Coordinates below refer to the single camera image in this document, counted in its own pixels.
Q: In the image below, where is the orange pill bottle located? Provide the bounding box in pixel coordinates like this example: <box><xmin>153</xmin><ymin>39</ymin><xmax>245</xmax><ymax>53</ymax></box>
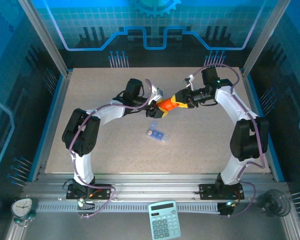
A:
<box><xmin>156</xmin><ymin>98</ymin><xmax>181</xmax><ymax>113</ymax></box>

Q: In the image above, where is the clear blue plastic bag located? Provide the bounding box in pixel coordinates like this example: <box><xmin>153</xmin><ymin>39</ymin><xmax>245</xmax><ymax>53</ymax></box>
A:
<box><xmin>145</xmin><ymin>121</ymin><xmax>171</xmax><ymax>144</ymax></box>

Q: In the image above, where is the blue table side strip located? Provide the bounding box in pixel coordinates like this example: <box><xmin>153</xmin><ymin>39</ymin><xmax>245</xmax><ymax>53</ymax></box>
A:
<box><xmin>246</xmin><ymin>73</ymin><xmax>285</xmax><ymax>182</ymax></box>
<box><xmin>27</xmin><ymin>72</ymin><xmax>67</xmax><ymax>182</ymax></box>

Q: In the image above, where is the light blue calculator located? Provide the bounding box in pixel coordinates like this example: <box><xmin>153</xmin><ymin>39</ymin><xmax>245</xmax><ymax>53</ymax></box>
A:
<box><xmin>147</xmin><ymin>200</ymin><xmax>182</xmax><ymax>240</ymax></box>

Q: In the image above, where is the small black controller box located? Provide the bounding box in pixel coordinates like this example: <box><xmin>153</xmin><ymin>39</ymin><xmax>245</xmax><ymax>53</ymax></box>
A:
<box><xmin>217</xmin><ymin>201</ymin><xmax>235</xmax><ymax>216</ymax></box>
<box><xmin>76</xmin><ymin>197</ymin><xmax>96</xmax><ymax>210</ymax></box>

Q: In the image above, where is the small black fan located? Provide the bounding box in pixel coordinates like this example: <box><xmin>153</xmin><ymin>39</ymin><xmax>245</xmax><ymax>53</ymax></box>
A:
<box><xmin>256</xmin><ymin>189</ymin><xmax>292</xmax><ymax>218</ymax></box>

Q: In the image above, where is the green alarm clock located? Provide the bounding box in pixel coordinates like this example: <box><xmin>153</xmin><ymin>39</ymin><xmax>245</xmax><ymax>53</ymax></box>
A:
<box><xmin>10</xmin><ymin>197</ymin><xmax>40</xmax><ymax>227</ymax></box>

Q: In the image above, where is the aluminium rail beam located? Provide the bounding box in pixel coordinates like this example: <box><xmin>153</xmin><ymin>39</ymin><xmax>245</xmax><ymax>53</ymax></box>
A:
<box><xmin>22</xmin><ymin>172</ymin><xmax>288</xmax><ymax>201</ymax></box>

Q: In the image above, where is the aluminium frame post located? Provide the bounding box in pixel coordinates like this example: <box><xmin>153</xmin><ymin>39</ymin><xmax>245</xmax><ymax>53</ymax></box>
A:
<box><xmin>241</xmin><ymin>0</ymin><xmax>292</xmax><ymax>77</ymax></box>
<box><xmin>17</xmin><ymin>0</ymin><xmax>73</xmax><ymax>76</ymax></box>

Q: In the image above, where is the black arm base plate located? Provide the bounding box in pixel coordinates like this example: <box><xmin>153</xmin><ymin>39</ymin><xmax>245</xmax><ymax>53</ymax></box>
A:
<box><xmin>65</xmin><ymin>183</ymin><xmax>113</xmax><ymax>200</ymax></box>
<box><xmin>198</xmin><ymin>183</ymin><xmax>245</xmax><ymax>200</ymax></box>

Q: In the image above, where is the slotted grey cable duct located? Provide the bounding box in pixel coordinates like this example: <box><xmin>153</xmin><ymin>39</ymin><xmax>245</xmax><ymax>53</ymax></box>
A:
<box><xmin>36</xmin><ymin>201</ymin><xmax>221</xmax><ymax>213</ymax></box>

